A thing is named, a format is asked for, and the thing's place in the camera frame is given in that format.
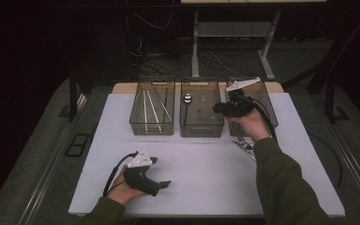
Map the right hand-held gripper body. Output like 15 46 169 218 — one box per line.
222 77 262 118

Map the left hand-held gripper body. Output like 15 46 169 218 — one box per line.
123 148 161 198

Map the clear brown plastic bin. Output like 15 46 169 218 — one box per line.
179 77 225 139
224 77 279 138
128 76 176 137

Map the metal spoon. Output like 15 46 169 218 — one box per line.
182 93 193 127

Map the person's right hand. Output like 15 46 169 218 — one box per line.
226 111 272 144

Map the person's left hand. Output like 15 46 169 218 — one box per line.
107 165 148 205

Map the white table mat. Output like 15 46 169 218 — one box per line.
67 92 346 218

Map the white-legged desk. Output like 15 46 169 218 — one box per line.
180 0 328 81

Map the black metal stand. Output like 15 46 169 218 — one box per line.
67 60 90 123
322 71 352 125

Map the right hand-held gripper cable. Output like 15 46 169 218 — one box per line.
243 95 278 142

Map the hand-held gripper cable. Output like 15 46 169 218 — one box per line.
243 95 278 142
102 150 139 198

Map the left hand-held gripper cable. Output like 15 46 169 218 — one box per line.
102 150 139 198

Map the black floor frame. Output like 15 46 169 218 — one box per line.
64 133 91 158

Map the tangle of floor cables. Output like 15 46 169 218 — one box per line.
126 34 263 79

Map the metal floor rail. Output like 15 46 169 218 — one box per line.
319 112 360 218
18 93 88 225

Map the hanging white cable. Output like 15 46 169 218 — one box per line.
126 0 173 32

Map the thin black cable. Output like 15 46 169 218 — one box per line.
307 132 345 192

